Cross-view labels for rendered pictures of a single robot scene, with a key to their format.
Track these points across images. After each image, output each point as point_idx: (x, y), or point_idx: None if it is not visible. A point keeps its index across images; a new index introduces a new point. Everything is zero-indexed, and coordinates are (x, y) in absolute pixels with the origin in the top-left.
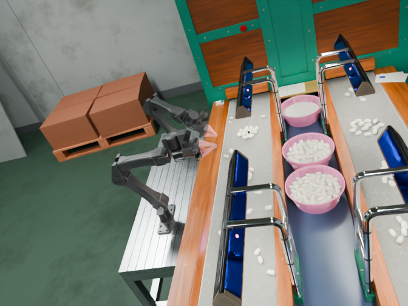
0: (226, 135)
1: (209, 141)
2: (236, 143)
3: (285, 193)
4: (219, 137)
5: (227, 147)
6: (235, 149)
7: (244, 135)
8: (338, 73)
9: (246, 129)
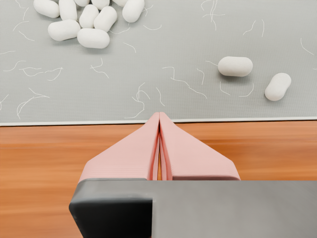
0: (61, 114)
1: None
2: (161, 52)
3: None
4: (96, 140)
5: (182, 95)
6: (207, 51)
7: (113, 8)
8: None
9: (69, 1)
